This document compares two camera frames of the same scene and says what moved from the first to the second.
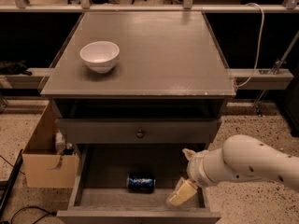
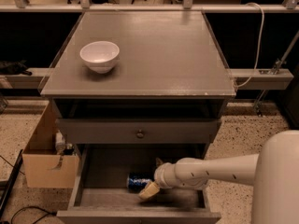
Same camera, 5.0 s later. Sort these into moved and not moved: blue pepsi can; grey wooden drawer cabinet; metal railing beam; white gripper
Moved: white gripper
Not moved: blue pepsi can; metal railing beam; grey wooden drawer cabinet
